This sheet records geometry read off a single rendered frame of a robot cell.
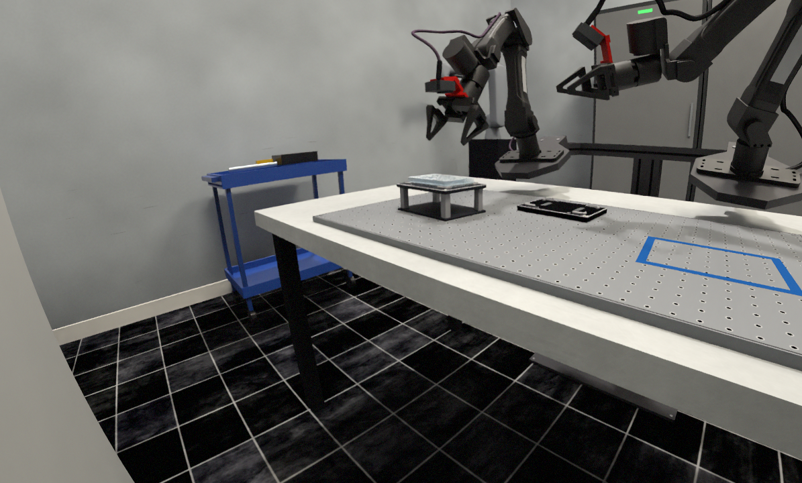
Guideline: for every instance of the blue tape rectangle outline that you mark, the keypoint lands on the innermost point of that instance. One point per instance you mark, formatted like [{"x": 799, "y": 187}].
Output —
[{"x": 794, "y": 287}]

